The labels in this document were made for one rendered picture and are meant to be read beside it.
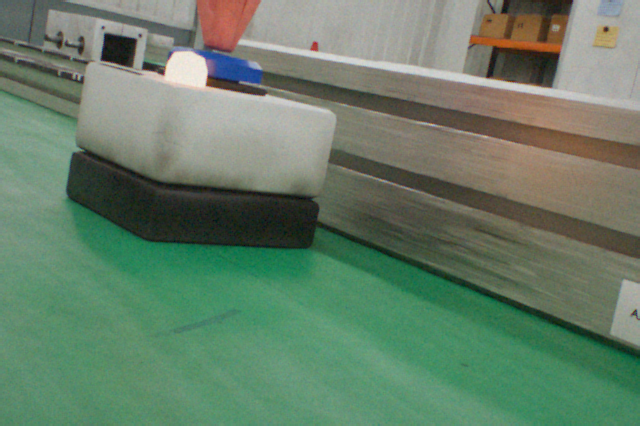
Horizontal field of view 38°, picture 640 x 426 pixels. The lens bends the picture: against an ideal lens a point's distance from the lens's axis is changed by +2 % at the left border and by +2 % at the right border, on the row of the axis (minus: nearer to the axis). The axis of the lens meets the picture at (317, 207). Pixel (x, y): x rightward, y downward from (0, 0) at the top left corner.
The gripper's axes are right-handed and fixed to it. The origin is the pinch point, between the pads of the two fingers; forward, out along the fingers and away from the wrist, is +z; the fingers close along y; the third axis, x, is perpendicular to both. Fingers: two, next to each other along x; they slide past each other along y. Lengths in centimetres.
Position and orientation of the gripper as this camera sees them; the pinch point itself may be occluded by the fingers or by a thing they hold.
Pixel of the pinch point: (221, 30)
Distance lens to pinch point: 39.4
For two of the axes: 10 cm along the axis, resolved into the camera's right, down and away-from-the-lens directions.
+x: -6.0, -2.2, 7.7
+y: 7.8, 0.6, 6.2
